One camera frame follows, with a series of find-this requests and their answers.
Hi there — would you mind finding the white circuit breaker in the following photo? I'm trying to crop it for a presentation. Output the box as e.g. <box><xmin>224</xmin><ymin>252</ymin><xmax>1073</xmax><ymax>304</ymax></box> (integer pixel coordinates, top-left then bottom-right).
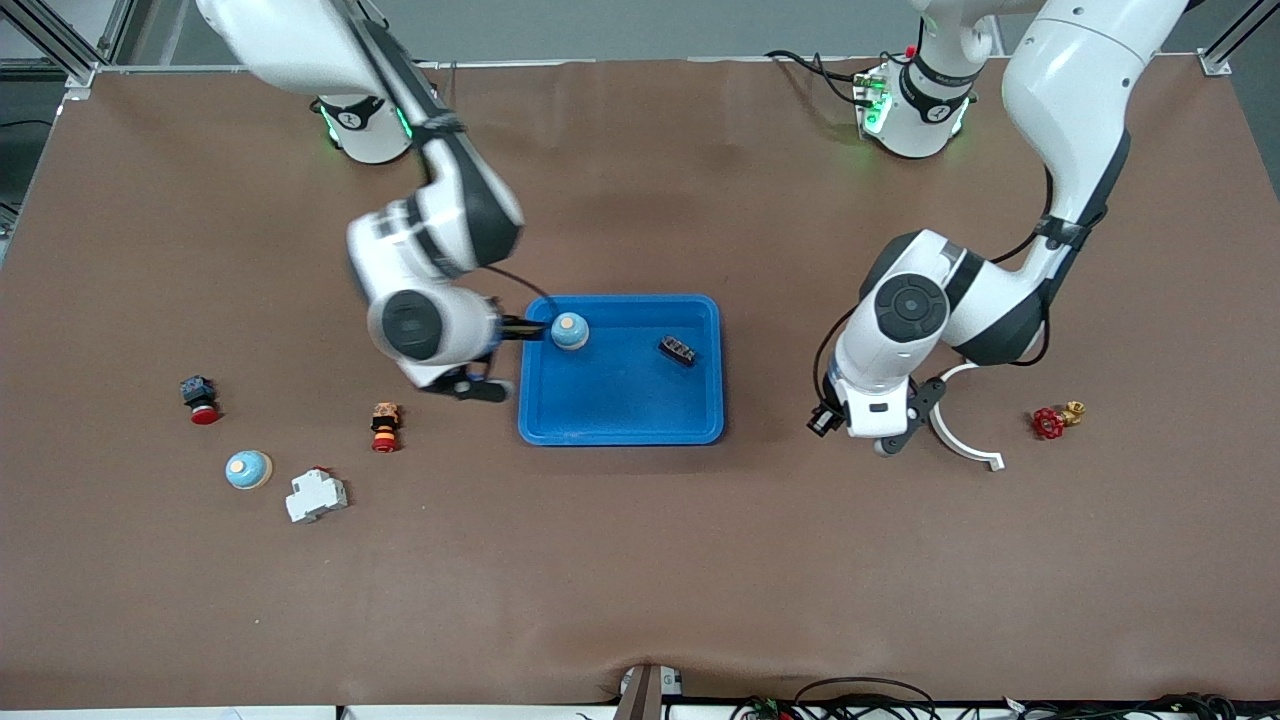
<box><xmin>285</xmin><ymin>467</ymin><xmax>349</xmax><ymax>524</ymax></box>

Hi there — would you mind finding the black looped cable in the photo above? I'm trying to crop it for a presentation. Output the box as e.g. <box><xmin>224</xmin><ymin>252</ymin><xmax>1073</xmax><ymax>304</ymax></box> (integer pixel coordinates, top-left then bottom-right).
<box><xmin>795</xmin><ymin>677</ymin><xmax>938</xmax><ymax>720</ymax></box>

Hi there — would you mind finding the aluminium frame profile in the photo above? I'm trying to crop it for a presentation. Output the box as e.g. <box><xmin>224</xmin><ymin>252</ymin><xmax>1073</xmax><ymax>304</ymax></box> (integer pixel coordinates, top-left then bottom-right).
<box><xmin>0</xmin><ymin>0</ymin><xmax>136</xmax><ymax>101</ymax></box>
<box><xmin>1200</xmin><ymin>0</ymin><xmax>1280</xmax><ymax>76</ymax></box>

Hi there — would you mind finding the silver table edge rail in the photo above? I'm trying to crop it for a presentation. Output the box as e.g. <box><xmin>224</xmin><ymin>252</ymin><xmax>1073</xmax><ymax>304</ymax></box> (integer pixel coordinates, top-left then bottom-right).
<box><xmin>95</xmin><ymin>58</ymin><xmax>1201</xmax><ymax>73</ymax></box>

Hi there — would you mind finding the red emergency stop button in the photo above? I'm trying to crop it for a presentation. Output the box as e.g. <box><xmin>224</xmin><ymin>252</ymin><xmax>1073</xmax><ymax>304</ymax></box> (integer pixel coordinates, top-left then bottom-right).
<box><xmin>180</xmin><ymin>375</ymin><xmax>223</xmax><ymax>426</ymax></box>

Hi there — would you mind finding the blue plastic tray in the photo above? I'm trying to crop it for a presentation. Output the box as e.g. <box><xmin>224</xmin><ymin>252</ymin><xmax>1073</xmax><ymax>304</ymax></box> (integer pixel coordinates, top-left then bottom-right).
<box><xmin>518</xmin><ymin>294</ymin><xmax>724</xmax><ymax>447</ymax></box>

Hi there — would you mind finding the camera mount post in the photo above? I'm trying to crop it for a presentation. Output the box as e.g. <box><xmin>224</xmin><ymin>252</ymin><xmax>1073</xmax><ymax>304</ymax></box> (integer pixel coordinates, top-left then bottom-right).
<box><xmin>615</xmin><ymin>664</ymin><xmax>683</xmax><ymax>720</ymax></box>

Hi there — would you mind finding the black left arm base cable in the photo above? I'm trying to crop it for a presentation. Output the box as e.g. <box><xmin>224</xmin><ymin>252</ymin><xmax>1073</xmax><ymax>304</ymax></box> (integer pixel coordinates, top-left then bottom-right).
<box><xmin>765</xmin><ymin>48</ymin><xmax>863</xmax><ymax>106</ymax></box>

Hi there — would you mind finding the red handwheel brass valve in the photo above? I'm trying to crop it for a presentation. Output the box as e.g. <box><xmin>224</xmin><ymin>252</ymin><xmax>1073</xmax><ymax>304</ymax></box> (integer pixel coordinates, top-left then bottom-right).
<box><xmin>1031</xmin><ymin>401</ymin><xmax>1087</xmax><ymax>442</ymax></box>

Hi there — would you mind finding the white curved plastic bracket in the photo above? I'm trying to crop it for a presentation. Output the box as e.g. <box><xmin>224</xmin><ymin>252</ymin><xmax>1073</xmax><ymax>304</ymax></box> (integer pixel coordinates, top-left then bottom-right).
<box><xmin>930</xmin><ymin>362</ymin><xmax>1005</xmax><ymax>472</ymax></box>

